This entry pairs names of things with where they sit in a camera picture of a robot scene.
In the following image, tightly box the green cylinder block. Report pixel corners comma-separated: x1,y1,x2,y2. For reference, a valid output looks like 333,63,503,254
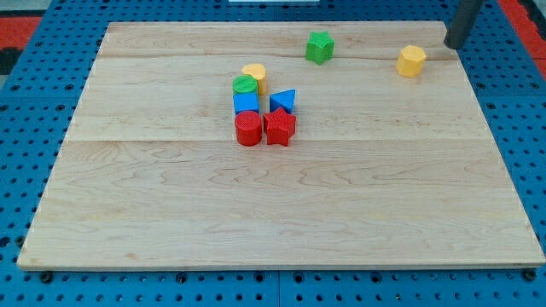
232,75,258,95

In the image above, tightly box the yellow hexagon block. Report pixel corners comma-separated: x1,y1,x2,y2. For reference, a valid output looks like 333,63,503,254
396,45,427,78

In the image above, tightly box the green star block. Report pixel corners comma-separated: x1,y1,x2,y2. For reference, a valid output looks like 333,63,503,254
305,32,335,65

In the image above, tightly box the red cylinder block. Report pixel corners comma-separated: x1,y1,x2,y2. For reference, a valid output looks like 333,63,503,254
235,111,262,147

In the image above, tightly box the blue triangle block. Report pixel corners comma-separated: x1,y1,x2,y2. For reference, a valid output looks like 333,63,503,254
270,89,296,114

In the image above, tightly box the yellow heart block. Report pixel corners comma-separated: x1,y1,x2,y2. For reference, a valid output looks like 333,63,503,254
241,63,267,96

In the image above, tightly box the light wooden board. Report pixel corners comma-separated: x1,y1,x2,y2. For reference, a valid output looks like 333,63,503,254
18,21,545,271

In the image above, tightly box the blue cube block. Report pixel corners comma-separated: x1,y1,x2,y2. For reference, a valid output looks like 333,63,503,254
233,92,259,115

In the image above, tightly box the red star block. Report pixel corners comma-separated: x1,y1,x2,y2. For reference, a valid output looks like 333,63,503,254
263,107,297,147

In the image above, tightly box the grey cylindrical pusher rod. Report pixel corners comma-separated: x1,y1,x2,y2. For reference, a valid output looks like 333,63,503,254
444,0,484,49

